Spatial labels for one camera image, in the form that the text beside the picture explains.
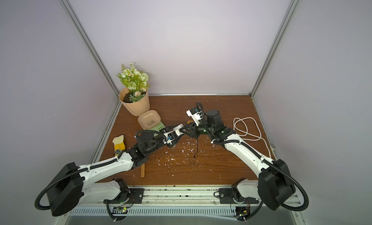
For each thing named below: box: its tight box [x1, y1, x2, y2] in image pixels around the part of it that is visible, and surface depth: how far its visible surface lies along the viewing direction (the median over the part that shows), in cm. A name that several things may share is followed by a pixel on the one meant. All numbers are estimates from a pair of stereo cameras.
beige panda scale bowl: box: [138, 109, 161, 130], surface depth 102 cm
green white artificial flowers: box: [115, 62, 151, 103], surface depth 94 cm
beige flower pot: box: [118, 87, 151, 117], surface depth 100 cm
